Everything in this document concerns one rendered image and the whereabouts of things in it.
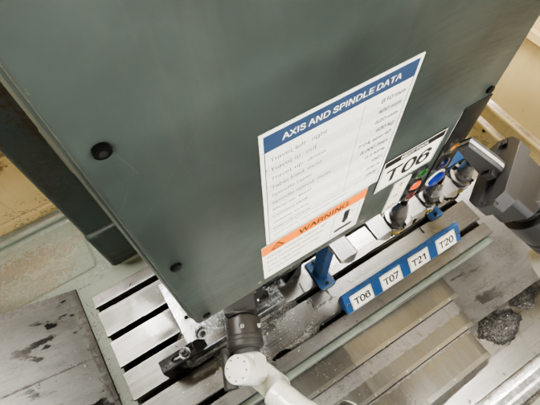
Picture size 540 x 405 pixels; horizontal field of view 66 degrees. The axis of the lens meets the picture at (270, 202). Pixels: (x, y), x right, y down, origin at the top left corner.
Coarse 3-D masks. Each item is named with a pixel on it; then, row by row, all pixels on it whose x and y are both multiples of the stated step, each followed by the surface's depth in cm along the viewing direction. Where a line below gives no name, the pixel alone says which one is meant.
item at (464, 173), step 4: (460, 164) 107; (464, 164) 105; (468, 164) 104; (456, 168) 109; (460, 168) 106; (464, 168) 105; (468, 168) 104; (472, 168) 104; (456, 172) 108; (460, 172) 107; (464, 172) 106; (468, 172) 105; (472, 172) 106; (456, 176) 108; (460, 176) 107; (464, 176) 107; (468, 176) 107; (460, 180) 108; (464, 180) 108; (468, 180) 108
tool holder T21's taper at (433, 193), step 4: (444, 180) 101; (436, 184) 101; (440, 184) 100; (428, 188) 104; (432, 188) 102; (436, 188) 102; (440, 188) 101; (424, 192) 106; (428, 192) 104; (432, 192) 103; (436, 192) 103; (440, 192) 103; (424, 196) 106; (428, 196) 105; (432, 196) 104; (436, 196) 104; (428, 200) 106; (432, 200) 105; (436, 200) 106
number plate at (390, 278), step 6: (390, 270) 125; (396, 270) 126; (384, 276) 125; (390, 276) 126; (396, 276) 127; (402, 276) 128; (384, 282) 125; (390, 282) 126; (396, 282) 127; (384, 288) 126
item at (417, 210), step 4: (412, 200) 107; (416, 200) 107; (412, 204) 106; (416, 204) 106; (420, 204) 106; (412, 208) 106; (416, 208) 106; (420, 208) 106; (424, 208) 106; (412, 212) 105; (416, 212) 105; (420, 212) 105; (424, 212) 105; (412, 216) 105; (416, 216) 105; (420, 216) 105
